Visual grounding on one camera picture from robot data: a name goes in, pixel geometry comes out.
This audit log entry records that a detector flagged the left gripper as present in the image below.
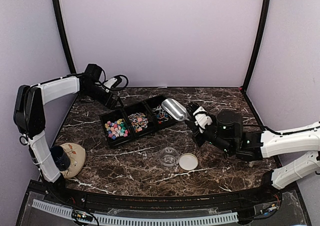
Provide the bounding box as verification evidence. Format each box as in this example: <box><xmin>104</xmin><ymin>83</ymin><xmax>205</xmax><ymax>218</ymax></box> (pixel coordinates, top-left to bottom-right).
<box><xmin>81</xmin><ymin>84</ymin><xmax>123</xmax><ymax>110</ymax></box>

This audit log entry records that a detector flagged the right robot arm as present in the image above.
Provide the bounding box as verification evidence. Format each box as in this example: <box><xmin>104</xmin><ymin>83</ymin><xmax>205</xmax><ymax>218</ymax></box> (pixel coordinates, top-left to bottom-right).
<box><xmin>186</xmin><ymin>103</ymin><xmax>320</xmax><ymax>203</ymax></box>

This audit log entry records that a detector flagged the black frame post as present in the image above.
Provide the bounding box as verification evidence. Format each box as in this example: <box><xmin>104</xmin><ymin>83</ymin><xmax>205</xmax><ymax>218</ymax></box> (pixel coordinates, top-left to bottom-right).
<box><xmin>52</xmin><ymin>0</ymin><xmax>77</xmax><ymax>74</ymax></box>
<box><xmin>241</xmin><ymin>0</ymin><xmax>270</xmax><ymax>94</ymax></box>

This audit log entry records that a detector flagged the left black frame post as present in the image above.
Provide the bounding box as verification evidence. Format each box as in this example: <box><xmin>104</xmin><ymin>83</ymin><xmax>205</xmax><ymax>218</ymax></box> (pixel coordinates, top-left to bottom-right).
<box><xmin>52</xmin><ymin>0</ymin><xmax>77</xmax><ymax>74</ymax></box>

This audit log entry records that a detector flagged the pile of small stick candies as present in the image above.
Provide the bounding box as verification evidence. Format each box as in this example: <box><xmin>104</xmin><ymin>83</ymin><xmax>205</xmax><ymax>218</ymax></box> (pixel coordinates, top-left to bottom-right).
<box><xmin>152</xmin><ymin>105</ymin><xmax>171</xmax><ymax>124</ymax></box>

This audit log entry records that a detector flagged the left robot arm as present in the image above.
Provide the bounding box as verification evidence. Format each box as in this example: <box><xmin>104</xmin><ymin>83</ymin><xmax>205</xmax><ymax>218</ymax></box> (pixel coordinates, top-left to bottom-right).
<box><xmin>13</xmin><ymin>73</ymin><xmax>129</xmax><ymax>184</ymax></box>

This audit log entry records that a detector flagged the black front rail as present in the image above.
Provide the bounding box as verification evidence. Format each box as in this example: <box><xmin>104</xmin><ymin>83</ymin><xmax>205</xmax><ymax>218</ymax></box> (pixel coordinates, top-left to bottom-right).
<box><xmin>27</xmin><ymin>180</ymin><xmax>283</xmax><ymax>213</ymax></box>

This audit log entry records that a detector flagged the white jar lid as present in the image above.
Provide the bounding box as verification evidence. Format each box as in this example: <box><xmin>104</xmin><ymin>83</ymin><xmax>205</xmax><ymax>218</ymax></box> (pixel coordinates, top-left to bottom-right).
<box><xmin>178</xmin><ymin>153</ymin><xmax>199</xmax><ymax>171</ymax></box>

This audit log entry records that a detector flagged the pile of star candies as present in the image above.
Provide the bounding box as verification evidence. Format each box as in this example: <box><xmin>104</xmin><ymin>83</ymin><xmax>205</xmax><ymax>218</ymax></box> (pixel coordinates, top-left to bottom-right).
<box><xmin>104</xmin><ymin>118</ymin><xmax>129</xmax><ymax>140</ymax></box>

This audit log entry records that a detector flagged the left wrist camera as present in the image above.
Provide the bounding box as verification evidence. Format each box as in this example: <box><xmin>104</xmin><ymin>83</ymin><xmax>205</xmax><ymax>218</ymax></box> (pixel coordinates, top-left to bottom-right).
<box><xmin>84</xmin><ymin>64</ymin><xmax>103</xmax><ymax>81</ymax></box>

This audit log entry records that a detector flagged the pile of swirl lollipops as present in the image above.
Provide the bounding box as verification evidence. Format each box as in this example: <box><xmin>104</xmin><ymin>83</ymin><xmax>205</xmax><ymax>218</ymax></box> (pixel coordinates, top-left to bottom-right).
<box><xmin>128</xmin><ymin>112</ymin><xmax>149</xmax><ymax>133</ymax></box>

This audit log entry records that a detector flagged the white mug yellow inside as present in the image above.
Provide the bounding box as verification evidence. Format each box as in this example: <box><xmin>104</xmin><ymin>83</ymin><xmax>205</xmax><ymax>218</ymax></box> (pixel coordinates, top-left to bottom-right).
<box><xmin>248</xmin><ymin>161</ymin><xmax>261</xmax><ymax>168</ymax></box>

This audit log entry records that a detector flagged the black three-compartment candy tray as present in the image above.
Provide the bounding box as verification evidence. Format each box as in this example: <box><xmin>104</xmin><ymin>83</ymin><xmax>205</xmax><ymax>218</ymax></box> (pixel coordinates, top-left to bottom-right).
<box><xmin>99</xmin><ymin>95</ymin><xmax>176</xmax><ymax>148</ymax></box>

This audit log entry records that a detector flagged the cream floral plate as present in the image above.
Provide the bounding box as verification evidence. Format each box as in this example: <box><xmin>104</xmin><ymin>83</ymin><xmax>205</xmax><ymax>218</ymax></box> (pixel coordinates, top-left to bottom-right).
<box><xmin>60</xmin><ymin>143</ymin><xmax>87</xmax><ymax>179</ymax></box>

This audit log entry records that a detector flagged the right black frame post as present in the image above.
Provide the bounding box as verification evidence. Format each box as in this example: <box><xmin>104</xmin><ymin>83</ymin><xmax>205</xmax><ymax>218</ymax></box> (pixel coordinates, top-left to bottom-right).
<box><xmin>241</xmin><ymin>0</ymin><xmax>270</xmax><ymax>94</ymax></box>

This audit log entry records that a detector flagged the dark blue mug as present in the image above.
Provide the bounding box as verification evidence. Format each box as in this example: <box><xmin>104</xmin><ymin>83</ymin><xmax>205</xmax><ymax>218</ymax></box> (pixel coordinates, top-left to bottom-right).
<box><xmin>50</xmin><ymin>146</ymin><xmax>71</xmax><ymax>171</ymax></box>

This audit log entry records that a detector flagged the metal scoop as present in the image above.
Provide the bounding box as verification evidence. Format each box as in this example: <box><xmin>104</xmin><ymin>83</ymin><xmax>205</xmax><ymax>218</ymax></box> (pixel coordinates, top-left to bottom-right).
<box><xmin>161</xmin><ymin>98</ymin><xmax>189</xmax><ymax>122</ymax></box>

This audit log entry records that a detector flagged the white slotted cable duct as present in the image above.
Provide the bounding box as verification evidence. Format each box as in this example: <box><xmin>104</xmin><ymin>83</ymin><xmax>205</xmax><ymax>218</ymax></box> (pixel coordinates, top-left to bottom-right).
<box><xmin>31</xmin><ymin>199</ymin><xmax>239</xmax><ymax>226</ymax></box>

